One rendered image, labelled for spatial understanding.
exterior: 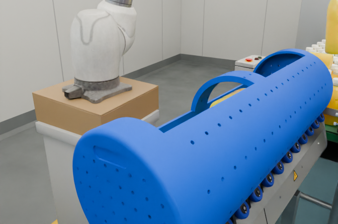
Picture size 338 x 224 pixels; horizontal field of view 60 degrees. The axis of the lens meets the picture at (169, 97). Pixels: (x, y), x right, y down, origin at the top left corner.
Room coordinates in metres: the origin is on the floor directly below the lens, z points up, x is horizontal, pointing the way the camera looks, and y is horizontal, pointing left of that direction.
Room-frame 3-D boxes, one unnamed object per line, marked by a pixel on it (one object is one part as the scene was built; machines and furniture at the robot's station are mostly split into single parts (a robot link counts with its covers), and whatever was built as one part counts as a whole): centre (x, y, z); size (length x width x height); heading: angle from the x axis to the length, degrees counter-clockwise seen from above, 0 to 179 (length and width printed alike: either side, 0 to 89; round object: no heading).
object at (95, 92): (0.97, 0.27, 1.13); 0.22 x 0.18 x 0.06; 145
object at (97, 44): (1.00, 0.25, 1.27); 0.18 x 0.16 x 0.22; 173
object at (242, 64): (1.47, -0.43, 1.05); 0.20 x 0.10 x 0.10; 140
